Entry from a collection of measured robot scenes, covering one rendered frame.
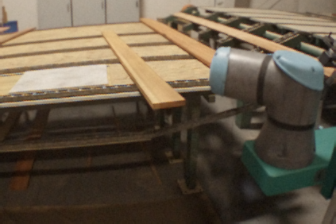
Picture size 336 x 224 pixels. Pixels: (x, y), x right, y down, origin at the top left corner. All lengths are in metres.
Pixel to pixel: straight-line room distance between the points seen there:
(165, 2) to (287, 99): 7.23
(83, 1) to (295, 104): 6.56
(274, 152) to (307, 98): 0.14
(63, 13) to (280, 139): 6.62
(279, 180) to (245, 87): 0.21
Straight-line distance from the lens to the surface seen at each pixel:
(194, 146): 1.90
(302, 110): 0.60
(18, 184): 2.34
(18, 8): 7.85
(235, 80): 0.62
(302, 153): 0.64
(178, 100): 1.28
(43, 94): 1.58
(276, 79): 0.59
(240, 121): 2.97
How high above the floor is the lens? 1.35
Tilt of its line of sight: 21 degrees down
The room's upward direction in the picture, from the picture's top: straight up
